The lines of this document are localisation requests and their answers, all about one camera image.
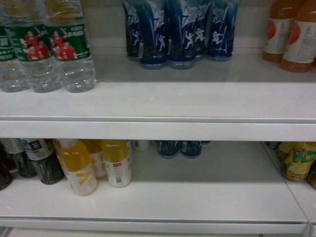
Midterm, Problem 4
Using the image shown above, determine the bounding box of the orange juice bottle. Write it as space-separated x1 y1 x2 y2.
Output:
263 0 302 62
280 0 316 73

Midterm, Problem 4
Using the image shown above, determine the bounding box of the white lower shelf board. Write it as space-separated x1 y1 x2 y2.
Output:
0 141 309 234

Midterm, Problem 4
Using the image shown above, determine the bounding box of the yellow white drink bottle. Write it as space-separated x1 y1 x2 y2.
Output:
57 139 97 196
101 139 132 188

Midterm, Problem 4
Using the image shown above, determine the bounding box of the dark tea bottle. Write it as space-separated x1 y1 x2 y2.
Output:
19 138 64 185

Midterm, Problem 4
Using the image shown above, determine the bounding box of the white metal shelf board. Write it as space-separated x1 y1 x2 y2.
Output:
0 54 316 141

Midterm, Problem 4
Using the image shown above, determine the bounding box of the clear water bottle green label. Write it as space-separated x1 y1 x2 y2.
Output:
0 6 29 93
43 0 97 93
0 0 62 93

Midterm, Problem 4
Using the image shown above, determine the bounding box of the blue sports drink bottle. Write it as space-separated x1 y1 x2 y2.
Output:
167 0 198 69
135 0 167 70
206 0 240 62

